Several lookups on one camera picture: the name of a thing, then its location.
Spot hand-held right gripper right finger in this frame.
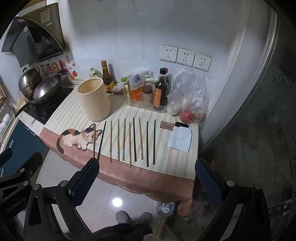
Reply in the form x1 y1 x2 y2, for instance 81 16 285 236
195 158 271 241

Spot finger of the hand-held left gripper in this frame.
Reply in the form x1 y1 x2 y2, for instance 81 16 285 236
0 148 13 168
0 152 43 198

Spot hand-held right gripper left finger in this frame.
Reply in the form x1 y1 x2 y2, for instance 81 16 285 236
24 158 100 241

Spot beige utensil holder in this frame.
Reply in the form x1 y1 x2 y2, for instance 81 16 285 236
76 77 112 122

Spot blue kitchen cabinet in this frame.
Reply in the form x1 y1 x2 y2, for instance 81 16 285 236
0 119 50 173

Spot striped cat print tablecloth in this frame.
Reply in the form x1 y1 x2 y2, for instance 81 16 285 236
39 91 201 217

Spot grey bear print slipper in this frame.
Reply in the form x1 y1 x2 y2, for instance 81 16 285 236
155 201 176 217

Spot white paper tissue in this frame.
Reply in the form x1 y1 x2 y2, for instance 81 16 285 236
169 127 192 152

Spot person's grey slipper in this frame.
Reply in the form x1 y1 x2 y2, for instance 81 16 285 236
115 210 134 225
137 212 154 224

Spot black induction cooktop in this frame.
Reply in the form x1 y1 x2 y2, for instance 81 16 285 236
23 85 75 126

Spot person's leg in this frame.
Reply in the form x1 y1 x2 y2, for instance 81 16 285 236
92 222 154 241

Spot red tomato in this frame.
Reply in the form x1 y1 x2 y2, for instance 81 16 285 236
180 109 195 124

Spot brown label card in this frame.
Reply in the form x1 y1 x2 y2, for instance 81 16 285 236
160 120 175 131

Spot steel wok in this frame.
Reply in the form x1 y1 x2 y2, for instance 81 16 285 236
14 75 63 116

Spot steel pot with lid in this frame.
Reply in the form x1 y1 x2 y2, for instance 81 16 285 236
18 67 42 98

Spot clear plastic bag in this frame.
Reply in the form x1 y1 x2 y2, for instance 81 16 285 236
166 69 209 127

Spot clear plastic organizer tray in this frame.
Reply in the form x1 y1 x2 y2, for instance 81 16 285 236
126 92 168 114

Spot dark soy sauce bottle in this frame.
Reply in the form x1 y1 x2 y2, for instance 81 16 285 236
154 68 170 106

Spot brown lid spice jar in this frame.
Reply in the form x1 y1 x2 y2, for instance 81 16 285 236
141 85 155 104

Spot orange white seasoning packet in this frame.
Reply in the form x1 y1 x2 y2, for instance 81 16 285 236
128 74 147 100

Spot black range hood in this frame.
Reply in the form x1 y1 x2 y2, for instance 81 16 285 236
0 16 65 68

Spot colourful wall stickers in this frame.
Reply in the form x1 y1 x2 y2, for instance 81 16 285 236
35 55 78 80

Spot white wall socket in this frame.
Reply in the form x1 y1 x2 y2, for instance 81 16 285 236
159 44 179 63
177 48 196 66
193 52 212 71

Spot beige hood duct cover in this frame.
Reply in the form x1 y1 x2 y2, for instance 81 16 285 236
23 2 67 50

